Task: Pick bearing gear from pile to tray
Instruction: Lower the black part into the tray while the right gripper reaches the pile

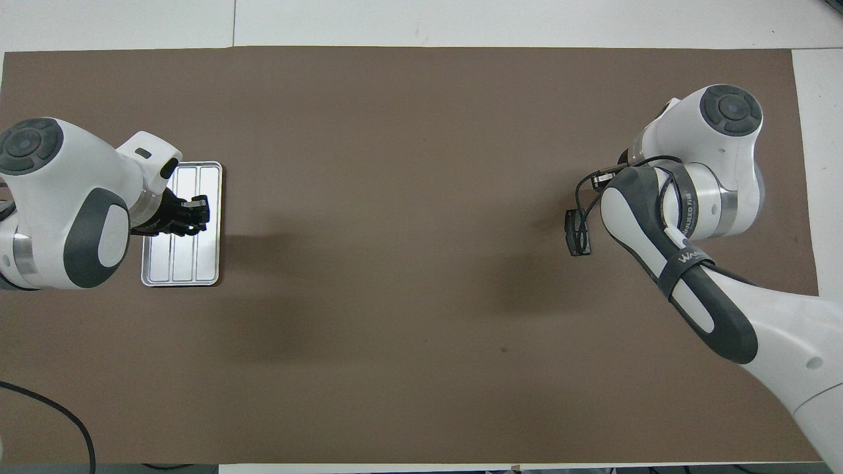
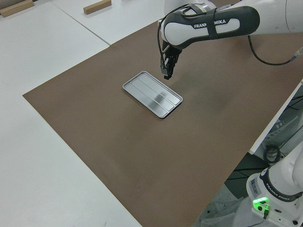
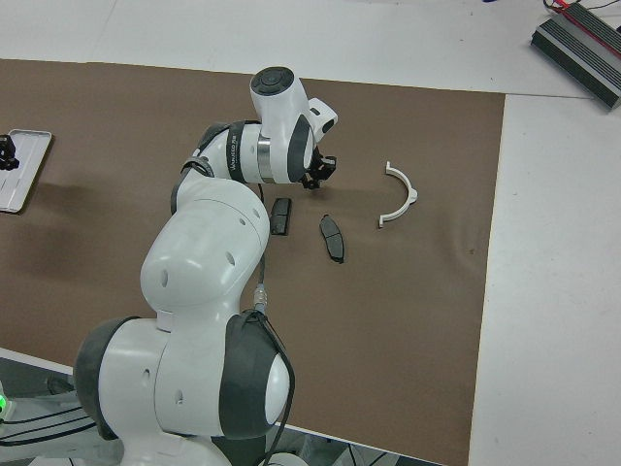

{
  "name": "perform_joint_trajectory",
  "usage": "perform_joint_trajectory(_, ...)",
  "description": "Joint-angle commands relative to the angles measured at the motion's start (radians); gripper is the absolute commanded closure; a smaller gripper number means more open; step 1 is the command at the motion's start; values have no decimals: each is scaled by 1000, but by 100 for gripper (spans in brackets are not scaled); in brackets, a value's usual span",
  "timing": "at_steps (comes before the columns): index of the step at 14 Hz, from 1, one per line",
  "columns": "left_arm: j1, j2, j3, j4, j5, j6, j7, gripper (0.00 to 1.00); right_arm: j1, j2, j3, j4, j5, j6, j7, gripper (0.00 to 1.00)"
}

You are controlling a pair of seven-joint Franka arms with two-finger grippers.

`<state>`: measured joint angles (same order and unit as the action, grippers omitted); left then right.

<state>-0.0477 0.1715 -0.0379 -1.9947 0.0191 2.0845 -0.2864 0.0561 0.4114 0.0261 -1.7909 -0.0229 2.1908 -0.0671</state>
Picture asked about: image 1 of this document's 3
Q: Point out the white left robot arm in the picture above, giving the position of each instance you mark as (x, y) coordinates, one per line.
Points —
(59, 197)

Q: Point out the silver metal tray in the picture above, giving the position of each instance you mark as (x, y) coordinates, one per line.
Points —
(197, 263)

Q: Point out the rectangular dark grey brake pad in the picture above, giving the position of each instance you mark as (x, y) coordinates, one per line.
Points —
(581, 247)

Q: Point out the brown table mat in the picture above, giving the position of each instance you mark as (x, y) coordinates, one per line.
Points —
(421, 329)

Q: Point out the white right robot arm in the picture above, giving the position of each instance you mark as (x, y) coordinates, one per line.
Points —
(724, 184)

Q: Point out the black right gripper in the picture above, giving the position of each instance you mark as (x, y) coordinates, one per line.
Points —
(624, 158)

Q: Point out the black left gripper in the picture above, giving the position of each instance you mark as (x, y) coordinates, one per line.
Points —
(168, 214)

